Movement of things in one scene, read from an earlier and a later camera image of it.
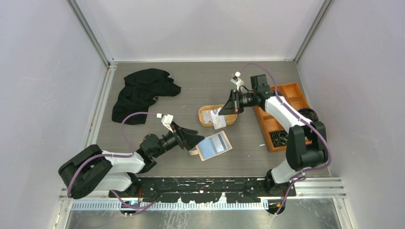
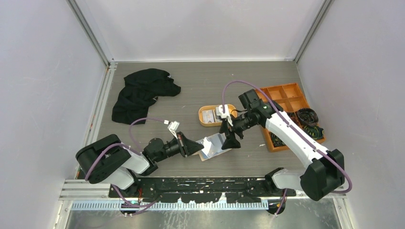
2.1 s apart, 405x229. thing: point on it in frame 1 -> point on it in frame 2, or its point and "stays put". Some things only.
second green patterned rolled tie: x=279 y=138 stays put
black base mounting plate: x=200 y=189 stays put
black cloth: x=141 y=88 stays put
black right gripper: x=232 y=106 -> x=230 y=141
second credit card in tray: x=207 y=116 stays put
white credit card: x=218 y=120 -> x=207 y=144
